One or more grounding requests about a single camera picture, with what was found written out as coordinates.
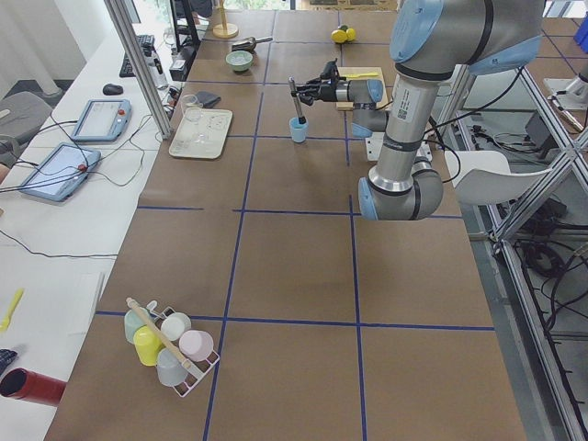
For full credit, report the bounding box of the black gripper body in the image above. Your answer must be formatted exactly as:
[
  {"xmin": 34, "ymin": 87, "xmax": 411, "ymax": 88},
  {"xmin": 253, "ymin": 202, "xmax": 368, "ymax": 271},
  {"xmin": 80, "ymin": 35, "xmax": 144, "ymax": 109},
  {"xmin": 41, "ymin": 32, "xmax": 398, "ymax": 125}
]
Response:
[{"xmin": 296, "ymin": 59, "xmax": 349, "ymax": 105}]

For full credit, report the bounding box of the steel muddler stick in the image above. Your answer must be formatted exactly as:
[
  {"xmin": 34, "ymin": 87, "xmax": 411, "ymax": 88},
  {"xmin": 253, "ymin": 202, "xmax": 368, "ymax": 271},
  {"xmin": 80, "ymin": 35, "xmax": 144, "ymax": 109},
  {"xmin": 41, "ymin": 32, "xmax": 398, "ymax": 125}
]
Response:
[{"xmin": 288, "ymin": 76, "xmax": 307, "ymax": 124}]

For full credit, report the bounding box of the light blue cup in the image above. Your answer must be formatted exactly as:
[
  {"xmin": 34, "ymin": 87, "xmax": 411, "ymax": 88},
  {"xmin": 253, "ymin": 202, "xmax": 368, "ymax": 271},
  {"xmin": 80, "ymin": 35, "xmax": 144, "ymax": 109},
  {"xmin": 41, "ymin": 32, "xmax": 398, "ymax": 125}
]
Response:
[{"xmin": 289, "ymin": 117, "xmax": 309, "ymax": 143}]

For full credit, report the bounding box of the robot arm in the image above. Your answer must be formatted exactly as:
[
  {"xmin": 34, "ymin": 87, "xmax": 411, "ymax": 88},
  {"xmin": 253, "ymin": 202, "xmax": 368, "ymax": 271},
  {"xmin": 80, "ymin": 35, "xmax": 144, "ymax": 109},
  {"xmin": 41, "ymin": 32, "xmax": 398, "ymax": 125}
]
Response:
[{"xmin": 291, "ymin": 1, "xmax": 545, "ymax": 221}]

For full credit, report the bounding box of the yellow lemon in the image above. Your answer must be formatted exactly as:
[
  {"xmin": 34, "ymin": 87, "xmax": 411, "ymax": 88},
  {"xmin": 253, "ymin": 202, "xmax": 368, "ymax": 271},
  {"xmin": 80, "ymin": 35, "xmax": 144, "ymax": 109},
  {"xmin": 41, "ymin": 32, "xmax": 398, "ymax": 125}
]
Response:
[{"xmin": 345, "ymin": 28, "xmax": 356, "ymax": 42}]

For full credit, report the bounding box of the white cup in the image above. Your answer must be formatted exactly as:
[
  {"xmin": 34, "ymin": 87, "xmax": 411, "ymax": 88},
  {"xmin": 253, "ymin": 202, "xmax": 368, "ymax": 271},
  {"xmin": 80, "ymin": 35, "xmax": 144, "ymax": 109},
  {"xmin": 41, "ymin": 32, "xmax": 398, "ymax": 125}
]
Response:
[{"xmin": 161, "ymin": 312, "xmax": 191, "ymax": 342}]

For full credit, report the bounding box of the pink cup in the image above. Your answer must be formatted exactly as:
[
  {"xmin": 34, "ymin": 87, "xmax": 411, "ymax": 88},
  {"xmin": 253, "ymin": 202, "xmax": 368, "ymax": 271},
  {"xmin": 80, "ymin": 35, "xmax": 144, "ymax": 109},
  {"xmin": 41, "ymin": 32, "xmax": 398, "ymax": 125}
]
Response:
[{"xmin": 178, "ymin": 330, "xmax": 214, "ymax": 361}]

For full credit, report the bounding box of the mint green cup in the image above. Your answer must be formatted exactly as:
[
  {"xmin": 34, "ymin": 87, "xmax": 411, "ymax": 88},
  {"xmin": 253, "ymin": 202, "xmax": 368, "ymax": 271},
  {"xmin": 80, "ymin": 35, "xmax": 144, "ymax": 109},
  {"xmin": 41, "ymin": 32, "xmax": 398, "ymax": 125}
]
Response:
[{"xmin": 123, "ymin": 310, "xmax": 145, "ymax": 344}]

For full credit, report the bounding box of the yellow cup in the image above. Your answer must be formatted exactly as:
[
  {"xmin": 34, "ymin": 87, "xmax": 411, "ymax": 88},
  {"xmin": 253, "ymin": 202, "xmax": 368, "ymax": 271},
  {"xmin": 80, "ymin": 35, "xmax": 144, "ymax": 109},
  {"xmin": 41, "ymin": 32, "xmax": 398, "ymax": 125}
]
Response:
[{"xmin": 132, "ymin": 325, "xmax": 164, "ymax": 367}]

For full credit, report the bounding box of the grey cup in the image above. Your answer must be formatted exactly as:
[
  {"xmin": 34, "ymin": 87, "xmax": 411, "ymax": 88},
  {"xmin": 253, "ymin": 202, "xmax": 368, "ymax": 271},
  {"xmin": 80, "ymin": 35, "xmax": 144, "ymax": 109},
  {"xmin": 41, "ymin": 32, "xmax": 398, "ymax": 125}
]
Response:
[{"xmin": 156, "ymin": 348, "xmax": 187, "ymax": 387}]

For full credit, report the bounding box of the wooden cutting board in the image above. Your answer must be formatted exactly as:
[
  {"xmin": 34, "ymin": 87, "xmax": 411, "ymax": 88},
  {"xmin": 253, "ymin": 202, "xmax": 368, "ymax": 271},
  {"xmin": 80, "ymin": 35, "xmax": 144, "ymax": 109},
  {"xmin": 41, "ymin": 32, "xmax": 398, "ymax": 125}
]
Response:
[{"xmin": 339, "ymin": 66, "xmax": 392, "ymax": 109}]

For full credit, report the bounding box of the green lime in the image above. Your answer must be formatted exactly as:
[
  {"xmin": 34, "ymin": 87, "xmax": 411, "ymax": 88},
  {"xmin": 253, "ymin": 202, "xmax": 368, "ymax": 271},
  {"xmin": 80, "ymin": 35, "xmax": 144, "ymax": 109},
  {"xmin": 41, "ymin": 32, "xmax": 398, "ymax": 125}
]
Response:
[{"xmin": 331, "ymin": 26, "xmax": 348, "ymax": 44}]

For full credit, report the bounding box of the steel ice scoop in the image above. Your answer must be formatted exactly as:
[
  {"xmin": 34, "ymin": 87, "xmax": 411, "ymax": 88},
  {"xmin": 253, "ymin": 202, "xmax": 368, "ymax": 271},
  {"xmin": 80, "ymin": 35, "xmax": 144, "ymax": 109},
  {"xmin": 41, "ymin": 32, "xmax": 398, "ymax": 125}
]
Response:
[{"xmin": 231, "ymin": 36, "xmax": 273, "ymax": 52}]

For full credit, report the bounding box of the green bowl of ice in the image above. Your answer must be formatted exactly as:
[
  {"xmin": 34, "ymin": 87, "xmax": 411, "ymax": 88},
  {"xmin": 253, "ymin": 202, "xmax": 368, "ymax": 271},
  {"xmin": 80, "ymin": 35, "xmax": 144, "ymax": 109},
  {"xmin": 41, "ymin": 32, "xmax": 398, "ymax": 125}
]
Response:
[{"xmin": 225, "ymin": 51, "xmax": 254, "ymax": 73}]

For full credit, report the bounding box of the wooden mug tree stand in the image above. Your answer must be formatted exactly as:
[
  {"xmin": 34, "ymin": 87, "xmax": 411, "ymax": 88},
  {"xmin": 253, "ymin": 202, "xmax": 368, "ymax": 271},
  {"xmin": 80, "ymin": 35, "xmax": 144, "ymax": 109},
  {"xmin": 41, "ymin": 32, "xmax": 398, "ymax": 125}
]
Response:
[{"xmin": 212, "ymin": 0, "xmax": 239, "ymax": 40}]

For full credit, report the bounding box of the grey folded cloth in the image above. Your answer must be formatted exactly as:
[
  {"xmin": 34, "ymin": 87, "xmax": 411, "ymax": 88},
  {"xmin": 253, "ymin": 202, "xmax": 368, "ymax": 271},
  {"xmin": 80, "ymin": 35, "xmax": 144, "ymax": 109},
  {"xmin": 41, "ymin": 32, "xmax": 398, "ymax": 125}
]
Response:
[{"xmin": 195, "ymin": 91, "xmax": 221, "ymax": 108}]

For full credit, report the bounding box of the beige serving tray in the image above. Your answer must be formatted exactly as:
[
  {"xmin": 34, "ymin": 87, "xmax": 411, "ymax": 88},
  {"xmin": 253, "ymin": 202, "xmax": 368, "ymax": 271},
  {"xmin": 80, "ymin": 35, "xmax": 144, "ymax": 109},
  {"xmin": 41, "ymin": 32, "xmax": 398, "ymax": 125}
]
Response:
[{"xmin": 168, "ymin": 107, "xmax": 232, "ymax": 160}]

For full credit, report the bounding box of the clear wine glass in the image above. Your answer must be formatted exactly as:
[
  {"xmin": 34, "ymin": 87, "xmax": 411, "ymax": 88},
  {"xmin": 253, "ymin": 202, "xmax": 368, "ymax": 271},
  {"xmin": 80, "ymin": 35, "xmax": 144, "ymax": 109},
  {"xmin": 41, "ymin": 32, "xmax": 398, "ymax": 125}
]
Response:
[{"xmin": 180, "ymin": 95, "xmax": 206, "ymax": 142}]

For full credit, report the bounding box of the white chair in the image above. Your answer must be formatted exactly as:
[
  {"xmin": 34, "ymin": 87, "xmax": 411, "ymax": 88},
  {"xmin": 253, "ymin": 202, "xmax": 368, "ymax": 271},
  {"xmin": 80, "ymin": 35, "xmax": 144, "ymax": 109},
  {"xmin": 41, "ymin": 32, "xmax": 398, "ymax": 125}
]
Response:
[{"xmin": 445, "ymin": 151, "xmax": 552, "ymax": 206}]

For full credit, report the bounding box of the black keyboard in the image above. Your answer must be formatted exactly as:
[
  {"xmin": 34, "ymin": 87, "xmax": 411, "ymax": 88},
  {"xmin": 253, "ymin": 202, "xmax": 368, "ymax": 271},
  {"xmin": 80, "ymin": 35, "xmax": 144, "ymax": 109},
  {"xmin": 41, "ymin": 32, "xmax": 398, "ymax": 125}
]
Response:
[{"xmin": 119, "ymin": 34, "xmax": 156, "ymax": 78}]

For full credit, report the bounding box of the black computer mouse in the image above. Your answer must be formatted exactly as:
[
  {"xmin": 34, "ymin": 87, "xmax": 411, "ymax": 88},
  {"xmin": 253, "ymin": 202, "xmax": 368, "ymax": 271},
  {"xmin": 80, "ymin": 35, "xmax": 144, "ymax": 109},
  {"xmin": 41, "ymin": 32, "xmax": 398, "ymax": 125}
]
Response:
[{"xmin": 102, "ymin": 84, "xmax": 124, "ymax": 96}]

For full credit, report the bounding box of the far teach pendant tablet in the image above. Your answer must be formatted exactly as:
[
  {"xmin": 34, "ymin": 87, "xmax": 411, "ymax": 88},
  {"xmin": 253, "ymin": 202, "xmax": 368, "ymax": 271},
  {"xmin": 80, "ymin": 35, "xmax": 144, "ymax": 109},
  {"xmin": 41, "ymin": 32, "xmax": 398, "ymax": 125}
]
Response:
[{"xmin": 70, "ymin": 99, "xmax": 132, "ymax": 143}]

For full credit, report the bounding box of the teach pendant tablet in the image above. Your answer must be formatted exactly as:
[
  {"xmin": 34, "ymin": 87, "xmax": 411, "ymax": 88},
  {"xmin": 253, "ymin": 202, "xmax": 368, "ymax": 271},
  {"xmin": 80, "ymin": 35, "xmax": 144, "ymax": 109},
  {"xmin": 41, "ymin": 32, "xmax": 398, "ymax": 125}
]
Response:
[
  {"xmin": 19, "ymin": 142, "xmax": 102, "ymax": 202},
  {"xmin": 70, "ymin": 99, "xmax": 132, "ymax": 143}
]

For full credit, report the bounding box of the near teach pendant tablet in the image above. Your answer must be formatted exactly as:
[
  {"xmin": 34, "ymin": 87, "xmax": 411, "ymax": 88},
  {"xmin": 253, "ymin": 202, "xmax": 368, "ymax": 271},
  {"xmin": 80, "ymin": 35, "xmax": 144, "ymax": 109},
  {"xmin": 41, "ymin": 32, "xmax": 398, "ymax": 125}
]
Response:
[{"xmin": 19, "ymin": 142, "xmax": 102, "ymax": 202}]

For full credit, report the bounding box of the yellow plastic spatula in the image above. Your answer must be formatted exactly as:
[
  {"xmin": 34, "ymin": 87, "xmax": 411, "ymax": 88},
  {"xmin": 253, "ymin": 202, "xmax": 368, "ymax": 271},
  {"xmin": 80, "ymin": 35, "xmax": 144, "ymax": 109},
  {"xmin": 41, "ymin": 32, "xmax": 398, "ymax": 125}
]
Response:
[{"xmin": 0, "ymin": 288, "xmax": 25, "ymax": 333}]

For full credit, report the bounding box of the red cylinder tube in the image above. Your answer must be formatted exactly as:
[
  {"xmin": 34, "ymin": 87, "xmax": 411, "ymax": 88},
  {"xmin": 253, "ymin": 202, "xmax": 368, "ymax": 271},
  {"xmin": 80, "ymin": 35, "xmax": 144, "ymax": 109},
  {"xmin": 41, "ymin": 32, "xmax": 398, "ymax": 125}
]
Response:
[{"xmin": 1, "ymin": 367, "xmax": 67, "ymax": 407}]

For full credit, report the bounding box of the aluminium frame post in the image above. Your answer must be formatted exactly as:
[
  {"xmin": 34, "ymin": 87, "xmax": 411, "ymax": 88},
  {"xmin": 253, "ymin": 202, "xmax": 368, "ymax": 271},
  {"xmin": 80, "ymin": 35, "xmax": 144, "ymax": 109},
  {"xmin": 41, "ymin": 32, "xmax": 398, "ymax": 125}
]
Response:
[{"xmin": 104, "ymin": 0, "xmax": 172, "ymax": 140}]

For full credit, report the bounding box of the wooden rack handle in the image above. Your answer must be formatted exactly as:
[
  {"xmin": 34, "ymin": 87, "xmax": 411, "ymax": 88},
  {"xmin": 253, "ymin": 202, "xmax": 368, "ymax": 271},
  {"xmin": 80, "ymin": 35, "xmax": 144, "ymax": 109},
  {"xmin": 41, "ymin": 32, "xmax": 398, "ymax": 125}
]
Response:
[{"xmin": 126, "ymin": 297, "xmax": 191, "ymax": 370}]

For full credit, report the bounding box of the white wire cup rack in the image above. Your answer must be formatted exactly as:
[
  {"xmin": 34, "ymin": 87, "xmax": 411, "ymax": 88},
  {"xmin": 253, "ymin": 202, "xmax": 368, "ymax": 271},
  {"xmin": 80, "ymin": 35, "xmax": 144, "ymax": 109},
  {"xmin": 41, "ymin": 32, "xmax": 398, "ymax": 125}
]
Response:
[{"xmin": 146, "ymin": 300, "xmax": 220, "ymax": 397}]

